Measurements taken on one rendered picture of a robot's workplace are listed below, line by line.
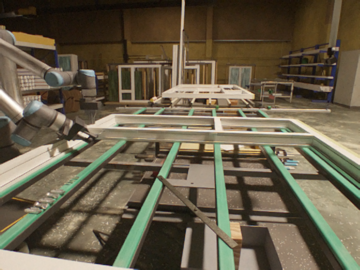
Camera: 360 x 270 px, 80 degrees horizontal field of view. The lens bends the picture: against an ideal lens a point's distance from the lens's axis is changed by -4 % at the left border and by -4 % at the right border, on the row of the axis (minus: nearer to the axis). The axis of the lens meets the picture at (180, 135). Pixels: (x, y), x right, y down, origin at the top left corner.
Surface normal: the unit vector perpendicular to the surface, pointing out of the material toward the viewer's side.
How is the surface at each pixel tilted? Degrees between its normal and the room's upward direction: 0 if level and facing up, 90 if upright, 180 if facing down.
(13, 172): 90
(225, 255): 0
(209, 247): 0
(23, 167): 90
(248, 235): 90
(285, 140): 90
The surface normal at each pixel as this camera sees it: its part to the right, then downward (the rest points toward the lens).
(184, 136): -0.13, 0.28
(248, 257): 0.00, -0.96
